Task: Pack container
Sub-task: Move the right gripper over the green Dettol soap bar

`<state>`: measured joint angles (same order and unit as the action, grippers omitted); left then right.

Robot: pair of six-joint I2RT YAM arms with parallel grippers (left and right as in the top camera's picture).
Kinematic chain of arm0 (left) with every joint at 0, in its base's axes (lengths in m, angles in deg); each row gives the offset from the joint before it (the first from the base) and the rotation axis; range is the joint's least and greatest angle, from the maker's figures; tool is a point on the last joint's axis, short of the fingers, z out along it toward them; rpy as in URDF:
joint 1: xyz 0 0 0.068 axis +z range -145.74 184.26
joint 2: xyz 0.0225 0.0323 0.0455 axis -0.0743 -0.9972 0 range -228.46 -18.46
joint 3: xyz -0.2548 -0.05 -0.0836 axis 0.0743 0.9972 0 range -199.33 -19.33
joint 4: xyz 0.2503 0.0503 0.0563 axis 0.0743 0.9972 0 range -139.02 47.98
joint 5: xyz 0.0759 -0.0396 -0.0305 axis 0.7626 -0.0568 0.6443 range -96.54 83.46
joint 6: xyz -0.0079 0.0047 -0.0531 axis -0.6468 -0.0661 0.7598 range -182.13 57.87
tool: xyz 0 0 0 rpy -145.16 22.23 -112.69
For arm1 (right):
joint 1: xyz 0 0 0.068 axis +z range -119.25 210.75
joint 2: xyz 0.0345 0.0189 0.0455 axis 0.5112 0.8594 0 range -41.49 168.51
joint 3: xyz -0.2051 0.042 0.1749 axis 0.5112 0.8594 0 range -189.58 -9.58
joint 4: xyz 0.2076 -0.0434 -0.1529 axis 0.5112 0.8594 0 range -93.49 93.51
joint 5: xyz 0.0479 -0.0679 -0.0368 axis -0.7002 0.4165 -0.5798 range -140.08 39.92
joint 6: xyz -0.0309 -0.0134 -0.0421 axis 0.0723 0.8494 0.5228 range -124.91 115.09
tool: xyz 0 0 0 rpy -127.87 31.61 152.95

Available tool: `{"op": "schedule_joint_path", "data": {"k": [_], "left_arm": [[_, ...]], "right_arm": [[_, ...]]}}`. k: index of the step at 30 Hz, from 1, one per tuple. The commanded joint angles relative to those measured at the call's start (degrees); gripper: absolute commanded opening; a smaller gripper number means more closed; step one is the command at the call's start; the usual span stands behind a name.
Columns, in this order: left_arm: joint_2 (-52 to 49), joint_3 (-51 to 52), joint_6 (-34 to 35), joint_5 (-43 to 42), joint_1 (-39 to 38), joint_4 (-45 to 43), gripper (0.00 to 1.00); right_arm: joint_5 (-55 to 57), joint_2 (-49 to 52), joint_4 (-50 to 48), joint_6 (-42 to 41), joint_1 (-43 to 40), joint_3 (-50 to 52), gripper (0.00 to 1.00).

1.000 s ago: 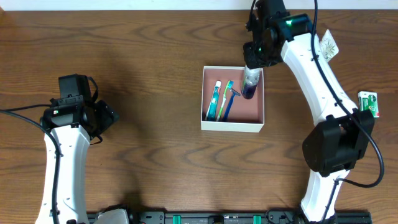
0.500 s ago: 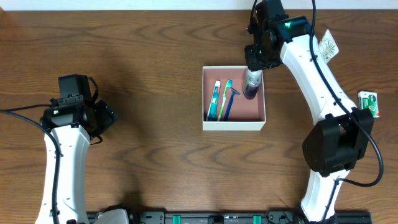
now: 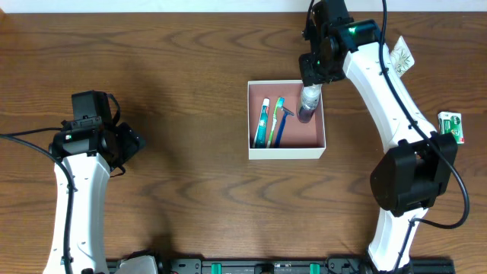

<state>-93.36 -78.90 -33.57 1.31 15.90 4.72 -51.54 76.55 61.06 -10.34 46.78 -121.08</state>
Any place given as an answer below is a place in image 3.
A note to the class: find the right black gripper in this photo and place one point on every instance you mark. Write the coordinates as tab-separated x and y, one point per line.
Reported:
313	76

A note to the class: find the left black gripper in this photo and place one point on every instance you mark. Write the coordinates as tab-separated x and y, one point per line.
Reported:
129	141

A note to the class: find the clear foam pump bottle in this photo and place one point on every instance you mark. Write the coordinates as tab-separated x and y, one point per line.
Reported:
308	102

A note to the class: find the green white toothbrush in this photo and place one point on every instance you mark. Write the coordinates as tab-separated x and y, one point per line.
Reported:
279	104

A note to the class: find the blue disposable razor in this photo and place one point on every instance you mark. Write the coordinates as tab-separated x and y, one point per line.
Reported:
286	113

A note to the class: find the white bamboo print lotion tube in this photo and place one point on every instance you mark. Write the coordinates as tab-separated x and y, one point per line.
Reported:
401	57

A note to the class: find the green toothpaste tube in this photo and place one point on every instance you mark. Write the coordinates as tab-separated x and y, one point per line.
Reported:
260	136

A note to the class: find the green white soap bar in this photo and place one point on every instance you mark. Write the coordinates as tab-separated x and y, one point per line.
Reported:
450	122

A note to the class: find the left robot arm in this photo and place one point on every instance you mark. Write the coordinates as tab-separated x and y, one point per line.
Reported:
77	245

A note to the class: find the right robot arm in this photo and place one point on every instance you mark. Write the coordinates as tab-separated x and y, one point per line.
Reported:
418	161

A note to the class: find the white box pink interior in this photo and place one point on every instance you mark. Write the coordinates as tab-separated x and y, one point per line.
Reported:
299	140

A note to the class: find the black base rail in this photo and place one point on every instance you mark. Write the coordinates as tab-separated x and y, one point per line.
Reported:
332	265

